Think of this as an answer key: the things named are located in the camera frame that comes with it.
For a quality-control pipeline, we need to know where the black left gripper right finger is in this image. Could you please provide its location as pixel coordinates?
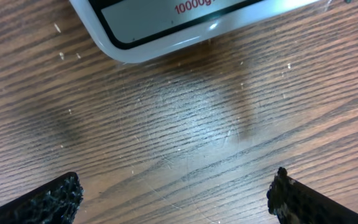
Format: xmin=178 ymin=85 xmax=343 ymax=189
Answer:
xmin=267 ymin=167 xmax=358 ymax=224

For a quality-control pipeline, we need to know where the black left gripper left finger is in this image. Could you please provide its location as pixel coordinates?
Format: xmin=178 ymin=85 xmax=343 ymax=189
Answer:
xmin=0 ymin=172 xmax=83 ymax=224

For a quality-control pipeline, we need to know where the white digital kitchen scale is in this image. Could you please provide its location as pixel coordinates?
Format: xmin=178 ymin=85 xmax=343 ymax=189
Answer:
xmin=70 ymin=0 xmax=316 ymax=63

